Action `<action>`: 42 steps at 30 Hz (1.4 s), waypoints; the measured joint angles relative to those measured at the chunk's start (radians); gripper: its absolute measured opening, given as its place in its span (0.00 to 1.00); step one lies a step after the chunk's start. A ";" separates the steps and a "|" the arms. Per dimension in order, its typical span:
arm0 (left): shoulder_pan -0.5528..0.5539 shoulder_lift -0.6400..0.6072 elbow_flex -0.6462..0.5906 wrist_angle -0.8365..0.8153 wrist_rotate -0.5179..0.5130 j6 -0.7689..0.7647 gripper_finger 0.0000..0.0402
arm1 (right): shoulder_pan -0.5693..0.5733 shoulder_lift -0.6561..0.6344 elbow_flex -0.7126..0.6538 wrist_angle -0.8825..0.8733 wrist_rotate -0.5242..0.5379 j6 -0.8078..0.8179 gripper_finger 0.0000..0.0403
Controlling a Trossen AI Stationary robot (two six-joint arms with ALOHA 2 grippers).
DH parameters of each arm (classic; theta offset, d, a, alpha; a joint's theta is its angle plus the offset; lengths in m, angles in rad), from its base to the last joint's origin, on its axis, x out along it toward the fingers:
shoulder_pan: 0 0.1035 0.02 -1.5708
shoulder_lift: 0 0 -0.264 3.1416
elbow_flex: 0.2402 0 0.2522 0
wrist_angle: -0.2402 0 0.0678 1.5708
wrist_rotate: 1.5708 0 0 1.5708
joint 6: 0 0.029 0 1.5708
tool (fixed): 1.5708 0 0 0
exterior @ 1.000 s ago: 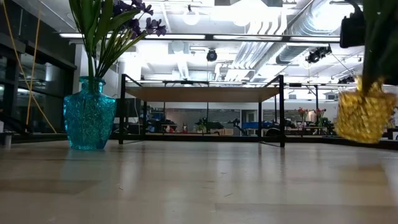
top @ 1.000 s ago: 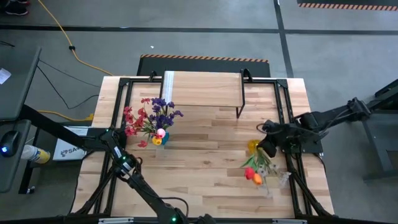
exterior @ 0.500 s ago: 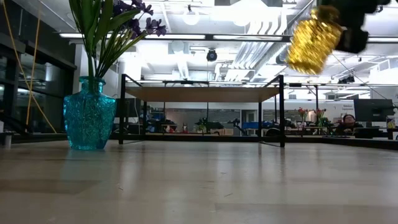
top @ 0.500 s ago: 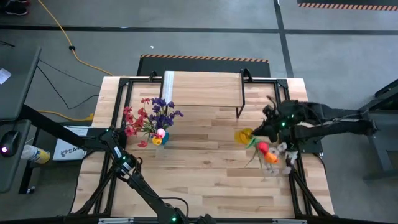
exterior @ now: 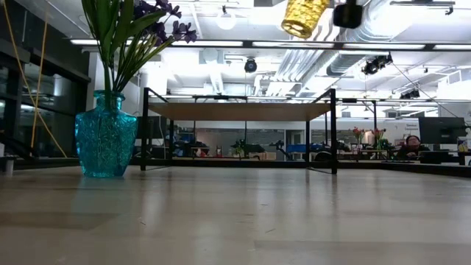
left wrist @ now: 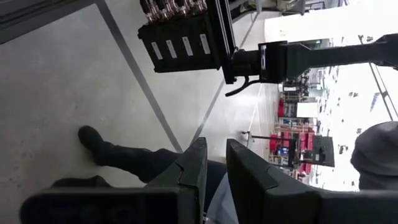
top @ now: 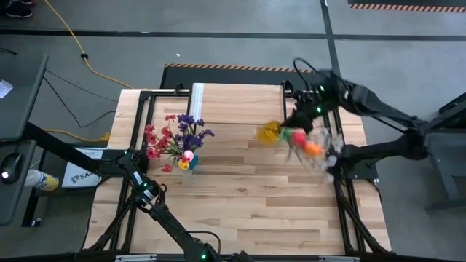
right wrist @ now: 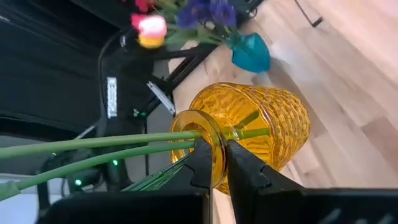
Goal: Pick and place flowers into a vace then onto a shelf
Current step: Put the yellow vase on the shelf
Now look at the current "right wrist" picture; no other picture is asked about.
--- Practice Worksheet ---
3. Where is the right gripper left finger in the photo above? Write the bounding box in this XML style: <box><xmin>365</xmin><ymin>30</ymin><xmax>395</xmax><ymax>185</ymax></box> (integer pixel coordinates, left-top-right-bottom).
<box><xmin>37</xmin><ymin>138</ymin><xmax>215</xmax><ymax>224</ymax></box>

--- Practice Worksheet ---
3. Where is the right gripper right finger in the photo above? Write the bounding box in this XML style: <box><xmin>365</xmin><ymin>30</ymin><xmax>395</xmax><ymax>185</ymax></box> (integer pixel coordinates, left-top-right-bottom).
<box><xmin>226</xmin><ymin>140</ymin><xmax>398</xmax><ymax>224</ymax></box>

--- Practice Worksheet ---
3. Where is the orange artificial tulip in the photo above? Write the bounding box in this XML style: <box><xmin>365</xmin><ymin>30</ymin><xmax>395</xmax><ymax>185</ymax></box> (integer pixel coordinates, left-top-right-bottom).
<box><xmin>0</xmin><ymin>140</ymin><xmax>197</xmax><ymax>202</ymax></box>

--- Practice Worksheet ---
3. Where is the amber glass vase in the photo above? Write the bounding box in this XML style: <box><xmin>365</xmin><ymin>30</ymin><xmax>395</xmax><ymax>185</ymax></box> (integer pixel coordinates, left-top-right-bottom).
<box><xmin>169</xmin><ymin>82</ymin><xmax>312</xmax><ymax>196</ymax></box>

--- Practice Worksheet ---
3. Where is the teal glass vase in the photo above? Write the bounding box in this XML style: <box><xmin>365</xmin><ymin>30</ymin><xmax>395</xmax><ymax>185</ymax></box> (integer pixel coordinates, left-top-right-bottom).
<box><xmin>228</xmin><ymin>32</ymin><xmax>271</xmax><ymax>74</ymax></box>

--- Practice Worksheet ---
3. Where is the yellow artificial tulip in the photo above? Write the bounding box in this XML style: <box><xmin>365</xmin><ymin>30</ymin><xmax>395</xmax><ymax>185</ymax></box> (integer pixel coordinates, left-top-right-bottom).
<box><xmin>137</xmin><ymin>33</ymin><xmax>166</xmax><ymax>50</ymax></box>

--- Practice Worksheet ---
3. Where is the pink artificial tulip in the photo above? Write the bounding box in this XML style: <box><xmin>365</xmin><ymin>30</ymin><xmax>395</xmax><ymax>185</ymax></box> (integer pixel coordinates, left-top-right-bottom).
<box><xmin>130</xmin><ymin>14</ymin><xmax>169</xmax><ymax>39</ymax></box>

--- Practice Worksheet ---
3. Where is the red artificial flower bunch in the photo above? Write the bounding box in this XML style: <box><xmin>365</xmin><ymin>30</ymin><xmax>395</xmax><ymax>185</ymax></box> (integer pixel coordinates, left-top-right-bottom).
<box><xmin>119</xmin><ymin>0</ymin><xmax>156</xmax><ymax>14</ymax></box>

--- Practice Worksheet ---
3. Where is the purple artificial flower bunch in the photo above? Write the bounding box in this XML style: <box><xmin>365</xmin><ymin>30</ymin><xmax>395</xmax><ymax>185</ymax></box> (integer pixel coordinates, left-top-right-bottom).
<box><xmin>174</xmin><ymin>0</ymin><xmax>239</xmax><ymax>29</ymax></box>

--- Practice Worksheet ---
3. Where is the black metal rig frame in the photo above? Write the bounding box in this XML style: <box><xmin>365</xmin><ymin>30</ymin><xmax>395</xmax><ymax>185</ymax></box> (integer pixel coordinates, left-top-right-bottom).
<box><xmin>144</xmin><ymin>43</ymin><xmax>218</xmax><ymax>118</ymax></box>

